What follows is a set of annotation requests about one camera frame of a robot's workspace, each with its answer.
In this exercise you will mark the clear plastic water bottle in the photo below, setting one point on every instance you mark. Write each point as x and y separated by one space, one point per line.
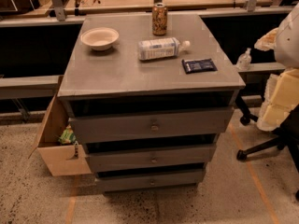
161 48

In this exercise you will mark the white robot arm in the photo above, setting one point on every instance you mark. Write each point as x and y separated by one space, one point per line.
281 95

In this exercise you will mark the clear hand sanitizer bottle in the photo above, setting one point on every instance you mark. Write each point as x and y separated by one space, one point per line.
244 60

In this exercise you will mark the grey drawer cabinet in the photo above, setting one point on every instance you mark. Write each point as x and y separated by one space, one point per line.
146 125

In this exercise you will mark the dark blue snack packet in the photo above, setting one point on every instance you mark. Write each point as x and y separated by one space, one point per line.
198 66

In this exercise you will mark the white paper bowl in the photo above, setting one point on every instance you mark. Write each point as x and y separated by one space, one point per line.
100 39

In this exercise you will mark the green snack bag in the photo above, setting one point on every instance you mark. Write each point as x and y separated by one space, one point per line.
68 136

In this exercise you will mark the patterned drink can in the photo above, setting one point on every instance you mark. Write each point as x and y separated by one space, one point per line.
159 19

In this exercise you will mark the open cardboard box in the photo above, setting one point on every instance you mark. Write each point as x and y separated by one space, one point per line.
61 159

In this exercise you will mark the black office chair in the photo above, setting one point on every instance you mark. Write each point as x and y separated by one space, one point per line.
286 135

